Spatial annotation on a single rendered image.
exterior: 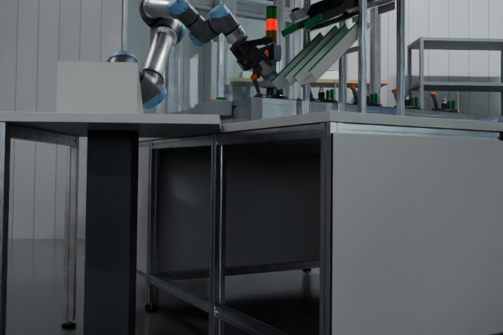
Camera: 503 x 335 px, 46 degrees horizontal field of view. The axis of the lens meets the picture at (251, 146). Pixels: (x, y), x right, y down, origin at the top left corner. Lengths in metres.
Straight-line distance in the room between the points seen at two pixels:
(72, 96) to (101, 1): 3.94
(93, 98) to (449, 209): 1.26
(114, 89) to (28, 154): 3.94
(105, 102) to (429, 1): 4.58
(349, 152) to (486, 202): 0.58
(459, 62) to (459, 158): 4.32
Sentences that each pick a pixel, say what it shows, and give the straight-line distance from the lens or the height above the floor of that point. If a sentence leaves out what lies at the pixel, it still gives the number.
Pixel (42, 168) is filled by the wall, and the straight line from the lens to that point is 6.04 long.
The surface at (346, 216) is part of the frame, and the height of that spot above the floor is 0.57.
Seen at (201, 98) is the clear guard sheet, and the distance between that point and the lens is 3.75.
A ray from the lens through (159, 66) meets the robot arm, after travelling 2.52.
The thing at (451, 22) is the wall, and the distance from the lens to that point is 6.32.
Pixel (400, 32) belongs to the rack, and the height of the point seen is 1.17.
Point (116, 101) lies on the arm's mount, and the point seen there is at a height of 0.93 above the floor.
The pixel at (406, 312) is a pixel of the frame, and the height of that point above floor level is 0.28.
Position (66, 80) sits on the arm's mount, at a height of 1.00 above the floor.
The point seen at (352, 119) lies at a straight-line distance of 1.69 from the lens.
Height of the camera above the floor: 0.70
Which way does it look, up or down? 2 degrees up
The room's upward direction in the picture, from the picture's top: 1 degrees clockwise
